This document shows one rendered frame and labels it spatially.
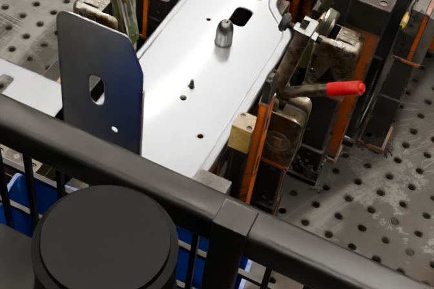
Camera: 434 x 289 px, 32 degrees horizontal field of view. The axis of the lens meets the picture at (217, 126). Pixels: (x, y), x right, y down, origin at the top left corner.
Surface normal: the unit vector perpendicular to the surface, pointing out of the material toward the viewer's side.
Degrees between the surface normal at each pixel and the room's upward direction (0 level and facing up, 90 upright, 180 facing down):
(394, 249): 0
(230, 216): 0
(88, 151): 0
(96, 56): 90
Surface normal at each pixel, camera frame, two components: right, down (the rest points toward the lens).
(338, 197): 0.11, -0.64
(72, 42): -0.43, 0.66
